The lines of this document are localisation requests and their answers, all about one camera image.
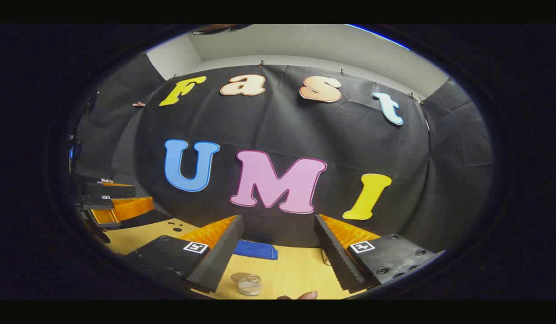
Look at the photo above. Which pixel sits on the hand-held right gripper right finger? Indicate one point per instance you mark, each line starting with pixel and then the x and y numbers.
pixel 336 258

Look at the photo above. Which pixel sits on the round brown coaster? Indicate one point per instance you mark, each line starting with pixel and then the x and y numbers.
pixel 237 276

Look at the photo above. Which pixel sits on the black backdrop cloth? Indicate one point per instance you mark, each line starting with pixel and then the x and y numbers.
pixel 282 126

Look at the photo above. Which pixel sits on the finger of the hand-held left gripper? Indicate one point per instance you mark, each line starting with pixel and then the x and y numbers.
pixel 98 202
pixel 111 191

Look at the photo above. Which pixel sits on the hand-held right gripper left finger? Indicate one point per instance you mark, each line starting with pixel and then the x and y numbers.
pixel 224 261

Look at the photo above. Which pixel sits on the blue towel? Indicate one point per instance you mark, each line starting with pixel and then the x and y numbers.
pixel 255 249

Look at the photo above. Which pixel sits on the clear plastic water bottle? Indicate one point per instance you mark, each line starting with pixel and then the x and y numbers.
pixel 249 285

